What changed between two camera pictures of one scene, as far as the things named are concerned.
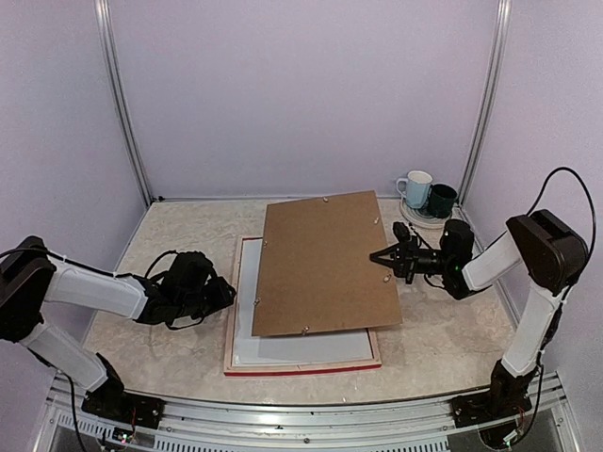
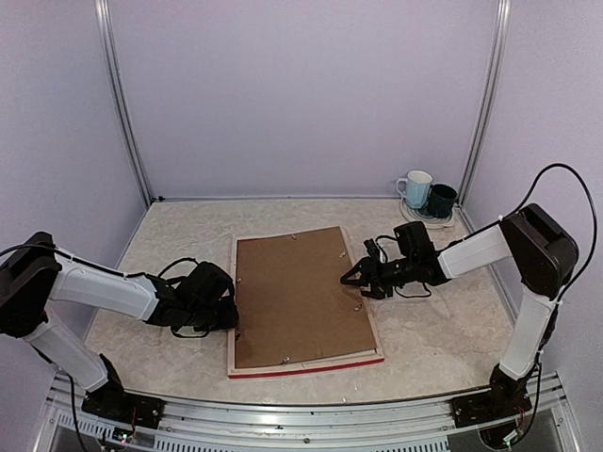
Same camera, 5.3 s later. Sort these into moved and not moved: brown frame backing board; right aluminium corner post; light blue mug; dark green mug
Moved: brown frame backing board
Not moved: dark green mug; right aluminium corner post; light blue mug
